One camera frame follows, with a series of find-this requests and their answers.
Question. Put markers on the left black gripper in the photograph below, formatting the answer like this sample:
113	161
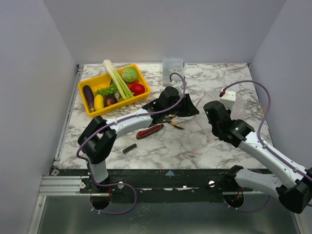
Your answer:
188	109

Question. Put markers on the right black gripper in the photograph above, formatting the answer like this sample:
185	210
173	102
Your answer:
215	113

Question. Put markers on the clear zip top bag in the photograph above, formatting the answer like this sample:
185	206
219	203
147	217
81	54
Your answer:
238	111

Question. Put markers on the green white leek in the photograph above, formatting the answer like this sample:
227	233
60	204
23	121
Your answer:
117	79

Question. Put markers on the purple red onion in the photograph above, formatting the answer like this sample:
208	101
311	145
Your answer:
110	100

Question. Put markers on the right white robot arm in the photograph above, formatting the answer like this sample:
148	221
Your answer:
289	182

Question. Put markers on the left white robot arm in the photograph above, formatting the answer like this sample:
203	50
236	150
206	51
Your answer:
98	138

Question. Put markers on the clear plastic screw box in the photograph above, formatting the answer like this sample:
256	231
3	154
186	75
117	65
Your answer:
169	66

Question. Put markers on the red tomato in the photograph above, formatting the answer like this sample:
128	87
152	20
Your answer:
136	88

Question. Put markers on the red black utility knife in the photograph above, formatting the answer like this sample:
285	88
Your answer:
145	133

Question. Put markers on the black chip comb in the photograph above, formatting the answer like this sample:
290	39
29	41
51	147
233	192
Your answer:
129	148

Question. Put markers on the green cabbage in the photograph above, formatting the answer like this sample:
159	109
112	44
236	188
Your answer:
129	74

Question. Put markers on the green grapes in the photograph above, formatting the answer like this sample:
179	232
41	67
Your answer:
107	91

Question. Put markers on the yellow lemon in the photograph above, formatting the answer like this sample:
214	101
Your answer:
98	102

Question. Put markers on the yellow plastic tray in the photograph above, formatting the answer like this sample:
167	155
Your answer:
103	81

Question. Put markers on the purple eggplant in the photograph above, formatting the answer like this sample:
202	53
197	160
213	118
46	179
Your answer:
89	96

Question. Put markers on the yellow handled pliers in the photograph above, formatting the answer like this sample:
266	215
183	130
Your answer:
169	119

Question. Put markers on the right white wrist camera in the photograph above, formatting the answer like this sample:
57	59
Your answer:
227	98

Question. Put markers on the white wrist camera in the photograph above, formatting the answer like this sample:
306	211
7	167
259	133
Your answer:
227	98
179	85

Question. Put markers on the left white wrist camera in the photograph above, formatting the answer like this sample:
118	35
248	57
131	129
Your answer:
179	85

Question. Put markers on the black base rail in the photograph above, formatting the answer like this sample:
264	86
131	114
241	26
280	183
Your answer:
152	186

